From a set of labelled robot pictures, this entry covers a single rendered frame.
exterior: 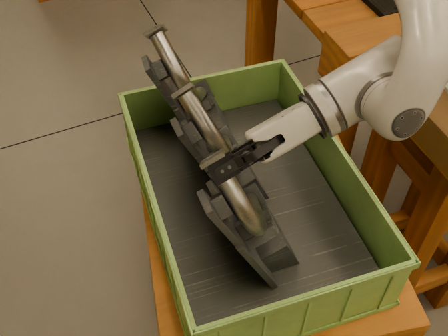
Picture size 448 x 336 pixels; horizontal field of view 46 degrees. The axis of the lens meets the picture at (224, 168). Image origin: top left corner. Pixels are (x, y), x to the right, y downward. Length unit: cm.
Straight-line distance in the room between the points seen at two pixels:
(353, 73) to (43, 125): 208
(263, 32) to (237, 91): 79
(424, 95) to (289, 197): 53
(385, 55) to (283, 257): 44
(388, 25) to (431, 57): 93
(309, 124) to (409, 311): 52
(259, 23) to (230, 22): 118
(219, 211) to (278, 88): 65
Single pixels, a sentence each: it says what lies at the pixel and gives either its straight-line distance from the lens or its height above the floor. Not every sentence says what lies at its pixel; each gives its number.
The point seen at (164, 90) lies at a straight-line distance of 104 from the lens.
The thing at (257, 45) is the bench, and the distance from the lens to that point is 211.
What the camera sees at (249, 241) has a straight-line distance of 90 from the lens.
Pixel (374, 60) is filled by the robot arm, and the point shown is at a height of 130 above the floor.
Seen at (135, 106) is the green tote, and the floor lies 92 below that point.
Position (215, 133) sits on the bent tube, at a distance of 90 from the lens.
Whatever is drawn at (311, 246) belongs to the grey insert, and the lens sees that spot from 110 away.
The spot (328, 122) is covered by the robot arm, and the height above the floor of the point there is 124.
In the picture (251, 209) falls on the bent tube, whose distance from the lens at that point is 80.
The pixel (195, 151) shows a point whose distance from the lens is 91.
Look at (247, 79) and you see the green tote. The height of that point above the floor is 93.
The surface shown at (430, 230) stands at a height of 62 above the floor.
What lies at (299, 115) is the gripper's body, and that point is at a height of 126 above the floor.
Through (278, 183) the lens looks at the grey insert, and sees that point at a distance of 119.
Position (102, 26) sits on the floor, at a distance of 327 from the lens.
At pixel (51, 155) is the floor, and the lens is 252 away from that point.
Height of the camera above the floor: 175
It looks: 48 degrees down
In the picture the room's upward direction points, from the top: straight up
